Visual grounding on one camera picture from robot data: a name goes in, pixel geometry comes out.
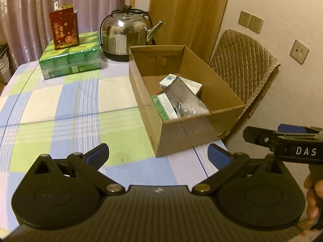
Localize silver foil pouch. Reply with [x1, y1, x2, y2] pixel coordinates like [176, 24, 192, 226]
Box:
[160, 81, 210, 119]

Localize green and white box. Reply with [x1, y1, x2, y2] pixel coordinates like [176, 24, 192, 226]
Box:
[152, 93, 178, 121]

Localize white medicine box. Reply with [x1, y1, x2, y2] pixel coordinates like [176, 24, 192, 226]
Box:
[159, 74, 202, 96]

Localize person's right hand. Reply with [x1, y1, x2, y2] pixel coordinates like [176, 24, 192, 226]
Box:
[304, 174, 322, 224]

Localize quilted beige chair cushion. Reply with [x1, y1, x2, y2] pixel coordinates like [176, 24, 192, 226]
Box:
[209, 29, 280, 117]

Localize green tissue pack bundle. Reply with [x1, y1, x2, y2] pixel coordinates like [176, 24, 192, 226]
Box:
[38, 31, 101, 80]

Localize brown cardboard box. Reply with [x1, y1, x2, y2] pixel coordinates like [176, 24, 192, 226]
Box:
[129, 45, 244, 157]

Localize stainless steel kettle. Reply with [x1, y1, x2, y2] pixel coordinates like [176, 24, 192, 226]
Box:
[99, 5, 165, 62]

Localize red gift box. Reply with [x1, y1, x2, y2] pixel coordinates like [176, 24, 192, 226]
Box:
[49, 1, 79, 50]

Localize wooden door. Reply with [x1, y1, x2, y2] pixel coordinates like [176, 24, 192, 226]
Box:
[149, 0, 227, 63]

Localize pink curtain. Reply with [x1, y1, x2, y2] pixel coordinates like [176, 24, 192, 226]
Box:
[0, 0, 127, 69]

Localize single wall socket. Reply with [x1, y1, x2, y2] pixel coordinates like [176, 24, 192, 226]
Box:
[290, 39, 309, 65]

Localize double wall socket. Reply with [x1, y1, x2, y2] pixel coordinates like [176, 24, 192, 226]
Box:
[238, 10, 264, 34]

